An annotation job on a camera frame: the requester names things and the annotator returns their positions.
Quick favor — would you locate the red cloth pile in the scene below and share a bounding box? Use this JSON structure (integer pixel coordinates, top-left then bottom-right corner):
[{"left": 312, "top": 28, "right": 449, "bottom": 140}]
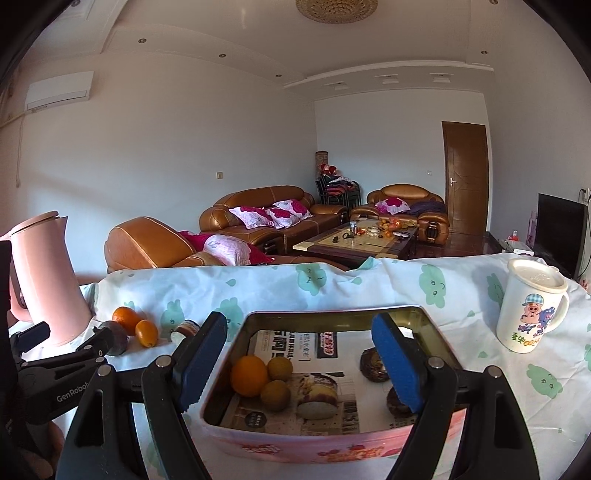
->
[{"left": 321, "top": 162, "right": 358, "bottom": 183}]

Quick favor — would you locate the dark purple round fruit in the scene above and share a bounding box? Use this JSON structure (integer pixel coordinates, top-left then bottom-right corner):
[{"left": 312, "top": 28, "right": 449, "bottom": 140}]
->
[{"left": 99, "top": 322, "right": 130, "bottom": 356}]

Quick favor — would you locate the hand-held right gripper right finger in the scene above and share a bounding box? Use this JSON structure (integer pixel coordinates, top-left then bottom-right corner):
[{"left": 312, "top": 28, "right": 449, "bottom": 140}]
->
[{"left": 372, "top": 313, "right": 539, "bottom": 480}]

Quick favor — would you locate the dark purple blanket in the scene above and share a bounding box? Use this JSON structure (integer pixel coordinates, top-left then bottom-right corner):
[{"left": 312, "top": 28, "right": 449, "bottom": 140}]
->
[{"left": 409, "top": 199, "right": 448, "bottom": 217}]

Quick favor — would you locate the white air conditioner pipe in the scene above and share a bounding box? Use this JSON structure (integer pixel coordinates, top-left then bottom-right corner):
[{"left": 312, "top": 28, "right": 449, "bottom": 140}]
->
[{"left": 15, "top": 111, "right": 25, "bottom": 188}]

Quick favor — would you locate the printed paper liner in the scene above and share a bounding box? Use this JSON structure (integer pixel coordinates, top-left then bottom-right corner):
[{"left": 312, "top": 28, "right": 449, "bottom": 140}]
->
[{"left": 221, "top": 330, "right": 407, "bottom": 435}]

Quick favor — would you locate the black television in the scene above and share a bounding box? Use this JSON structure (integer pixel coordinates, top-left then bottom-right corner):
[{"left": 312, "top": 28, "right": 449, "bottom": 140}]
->
[{"left": 536, "top": 193, "right": 588, "bottom": 278}]

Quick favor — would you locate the magenta blanket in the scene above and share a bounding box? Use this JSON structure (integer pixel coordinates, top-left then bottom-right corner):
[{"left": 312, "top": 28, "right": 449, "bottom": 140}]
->
[{"left": 178, "top": 230, "right": 278, "bottom": 265}]

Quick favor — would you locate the person's left hand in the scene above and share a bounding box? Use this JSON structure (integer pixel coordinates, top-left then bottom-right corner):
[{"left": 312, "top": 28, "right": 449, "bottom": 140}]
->
[{"left": 18, "top": 420, "right": 66, "bottom": 480}]

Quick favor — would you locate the round chocolate cake roll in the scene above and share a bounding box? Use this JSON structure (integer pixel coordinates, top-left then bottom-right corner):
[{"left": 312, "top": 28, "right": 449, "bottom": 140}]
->
[{"left": 171, "top": 319, "right": 201, "bottom": 344}]

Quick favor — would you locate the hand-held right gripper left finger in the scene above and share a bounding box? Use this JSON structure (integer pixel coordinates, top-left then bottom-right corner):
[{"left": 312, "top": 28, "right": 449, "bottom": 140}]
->
[{"left": 58, "top": 311, "right": 229, "bottom": 480}]

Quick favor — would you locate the wooden coffee table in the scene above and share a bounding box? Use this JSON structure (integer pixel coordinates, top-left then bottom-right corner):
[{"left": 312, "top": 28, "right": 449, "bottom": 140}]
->
[{"left": 293, "top": 218, "right": 420, "bottom": 268}]

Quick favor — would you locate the brown leather sofa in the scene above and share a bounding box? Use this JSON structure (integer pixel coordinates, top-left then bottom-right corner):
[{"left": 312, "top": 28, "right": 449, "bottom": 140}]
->
[{"left": 199, "top": 185, "right": 349, "bottom": 254}]

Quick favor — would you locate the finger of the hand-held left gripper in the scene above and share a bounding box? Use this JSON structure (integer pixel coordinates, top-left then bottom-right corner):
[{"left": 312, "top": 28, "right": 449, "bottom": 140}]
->
[
  {"left": 69, "top": 329, "right": 115, "bottom": 370},
  {"left": 9, "top": 322, "right": 51, "bottom": 364}
]

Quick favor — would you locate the small yellow-brown round fruit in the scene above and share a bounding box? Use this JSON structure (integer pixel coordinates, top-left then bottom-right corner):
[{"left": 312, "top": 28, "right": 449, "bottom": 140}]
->
[
  {"left": 260, "top": 379, "right": 291, "bottom": 412},
  {"left": 267, "top": 356, "right": 294, "bottom": 383}
]

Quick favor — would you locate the layered cake slice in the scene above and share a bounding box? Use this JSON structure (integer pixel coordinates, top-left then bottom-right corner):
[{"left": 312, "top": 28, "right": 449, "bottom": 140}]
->
[{"left": 295, "top": 375, "right": 340, "bottom": 420}]

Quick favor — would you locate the pink electric kettle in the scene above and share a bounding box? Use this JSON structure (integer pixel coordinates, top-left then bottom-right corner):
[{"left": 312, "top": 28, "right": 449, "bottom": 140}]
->
[{"left": 0, "top": 211, "right": 93, "bottom": 348}]

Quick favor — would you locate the large orange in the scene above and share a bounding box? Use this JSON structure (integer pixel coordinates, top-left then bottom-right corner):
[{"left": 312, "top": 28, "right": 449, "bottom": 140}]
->
[{"left": 231, "top": 355, "right": 269, "bottom": 398}]

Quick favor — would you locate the white magenta floral pillow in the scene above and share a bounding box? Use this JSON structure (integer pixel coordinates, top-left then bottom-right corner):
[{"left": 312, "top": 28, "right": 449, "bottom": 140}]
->
[
  {"left": 265, "top": 208, "right": 298, "bottom": 229},
  {"left": 375, "top": 198, "right": 411, "bottom": 215},
  {"left": 229, "top": 206, "right": 274, "bottom": 230},
  {"left": 272, "top": 199, "right": 313, "bottom": 221}
]

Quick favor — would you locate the brown leather armchair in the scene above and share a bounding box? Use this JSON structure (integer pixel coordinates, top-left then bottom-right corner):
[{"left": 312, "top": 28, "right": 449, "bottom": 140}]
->
[
  {"left": 104, "top": 217, "right": 227, "bottom": 275},
  {"left": 350, "top": 184, "right": 451, "bottom": 244}
]

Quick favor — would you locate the stack of dark chairs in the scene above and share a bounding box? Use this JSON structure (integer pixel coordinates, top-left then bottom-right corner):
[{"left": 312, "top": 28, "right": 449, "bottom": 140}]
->
[{"left": 316, "top": 173, "right": 362, "bottom": 208}]

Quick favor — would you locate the pink tin box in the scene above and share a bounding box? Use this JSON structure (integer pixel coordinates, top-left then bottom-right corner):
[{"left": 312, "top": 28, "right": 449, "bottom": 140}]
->
[{"left": 198, "top": 305, "right": 467, "bottom": 480}]

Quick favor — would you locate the round gold ceiling lamp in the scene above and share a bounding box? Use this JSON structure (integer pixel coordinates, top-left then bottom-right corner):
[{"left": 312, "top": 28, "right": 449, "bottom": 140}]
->
[{"left": 295, "top": 0, "right": 379, "bottom": 23}]

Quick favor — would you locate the small oval orange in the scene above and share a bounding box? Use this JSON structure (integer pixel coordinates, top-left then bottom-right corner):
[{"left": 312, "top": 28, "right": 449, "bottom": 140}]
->
[{"left": 135, "top": 320, "right": 159, "bottom": 348}]

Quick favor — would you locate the white television cabinet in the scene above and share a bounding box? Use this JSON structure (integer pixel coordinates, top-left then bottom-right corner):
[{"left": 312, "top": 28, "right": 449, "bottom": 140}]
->
[{"left": 488, "top": 231, "right": 546, "bottom": 257}]

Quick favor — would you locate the white cartoon mug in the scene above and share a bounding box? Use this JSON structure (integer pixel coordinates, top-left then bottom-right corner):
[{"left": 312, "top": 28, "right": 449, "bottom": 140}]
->
[{"left": 496, "top": 258, "right": 570, "bottom": 354}]

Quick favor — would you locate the round orange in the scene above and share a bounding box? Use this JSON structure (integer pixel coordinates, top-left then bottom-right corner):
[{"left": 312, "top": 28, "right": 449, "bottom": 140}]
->
[{"left": 112, "top": 307, "right": 144, "bottom": 337}]

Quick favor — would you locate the white wall air conditioner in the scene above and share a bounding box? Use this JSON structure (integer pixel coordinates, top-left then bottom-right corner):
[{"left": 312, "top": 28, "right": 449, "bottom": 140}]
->
[{"left": 25, "top": 71, "right": 95, "bottom": 112}]

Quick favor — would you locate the pale pink cushion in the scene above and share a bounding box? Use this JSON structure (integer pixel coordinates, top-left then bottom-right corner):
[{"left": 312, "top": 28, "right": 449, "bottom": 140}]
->
[{"left": 203, "top": 234, "right": 252, "bottom": 266}]

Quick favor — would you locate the white green printed tablecloth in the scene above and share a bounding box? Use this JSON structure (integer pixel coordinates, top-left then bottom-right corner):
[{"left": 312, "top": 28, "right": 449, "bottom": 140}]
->
[{"left": 78, "top": 254, "right": 591, "bottom": 480}]

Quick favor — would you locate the brown wooden door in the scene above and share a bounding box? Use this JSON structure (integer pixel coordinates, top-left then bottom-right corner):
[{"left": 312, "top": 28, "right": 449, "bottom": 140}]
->
[{"left": 442, "top": 121, "right": 490, "bottom": 236}]

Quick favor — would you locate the chocolate coated pastry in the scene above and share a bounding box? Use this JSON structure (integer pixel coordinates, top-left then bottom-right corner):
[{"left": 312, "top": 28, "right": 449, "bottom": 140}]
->
[
  {"left": 385, "top": 387, "right": 416, "bottom": 414},
  {"left": 360, "top": 348, "right": 393, "bottom": 383}
]

